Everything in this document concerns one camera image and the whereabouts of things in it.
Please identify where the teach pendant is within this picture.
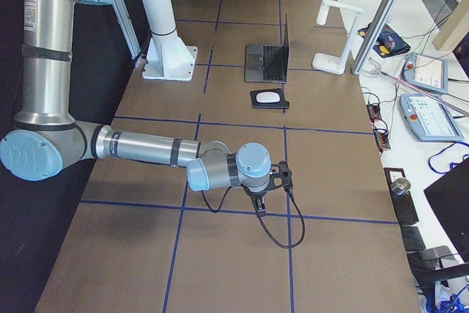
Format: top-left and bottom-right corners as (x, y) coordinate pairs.
(399, 94), (464, 142)
(402, 53), (448, 94)

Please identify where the aluminium frame profile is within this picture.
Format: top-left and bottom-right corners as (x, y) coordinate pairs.
(351, 0), (396, 75)

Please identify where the orange black connector board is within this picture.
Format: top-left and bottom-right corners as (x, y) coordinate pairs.
(366, 103), (382, 122)

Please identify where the white computer mouse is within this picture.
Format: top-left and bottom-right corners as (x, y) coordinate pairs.
(256, 91), (280, 104)

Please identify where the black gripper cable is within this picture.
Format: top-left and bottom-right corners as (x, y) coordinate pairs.
(200, 180), (306, 249)

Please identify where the grey laptop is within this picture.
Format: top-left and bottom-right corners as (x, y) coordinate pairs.
(245, 17), (289, 84)

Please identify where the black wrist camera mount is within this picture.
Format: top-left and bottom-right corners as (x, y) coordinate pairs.
(265, 161), (293, 193)

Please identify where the white desk lamp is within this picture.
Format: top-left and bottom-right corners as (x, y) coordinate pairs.
(311, 0), (366, 75)

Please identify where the black monitor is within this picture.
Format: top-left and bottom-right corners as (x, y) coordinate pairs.
(424, 161), (468, 262)

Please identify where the blue lanyard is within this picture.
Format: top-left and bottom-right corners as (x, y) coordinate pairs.
(427, 142), (469, 175)

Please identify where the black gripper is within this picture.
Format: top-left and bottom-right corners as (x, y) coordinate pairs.
(243, 185), (267, 217)

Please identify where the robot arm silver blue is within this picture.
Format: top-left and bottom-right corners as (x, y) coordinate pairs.
(1, 0), (274, 216)

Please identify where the metal cylinder weight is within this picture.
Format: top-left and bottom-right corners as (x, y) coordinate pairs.
(390, 177), (411, 196)

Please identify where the teach pendant near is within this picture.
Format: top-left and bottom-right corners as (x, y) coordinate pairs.
(399, 94), (464, 142)

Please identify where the teach pendant far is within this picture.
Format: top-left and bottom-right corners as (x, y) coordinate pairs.
(402, 53), (448, 94)

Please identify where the black mouse pad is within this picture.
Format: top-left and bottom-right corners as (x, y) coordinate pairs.
(250, 89), (290, 109)

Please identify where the dark blue space pouch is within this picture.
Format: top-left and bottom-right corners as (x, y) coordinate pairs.
(373, 24), (410, 58)

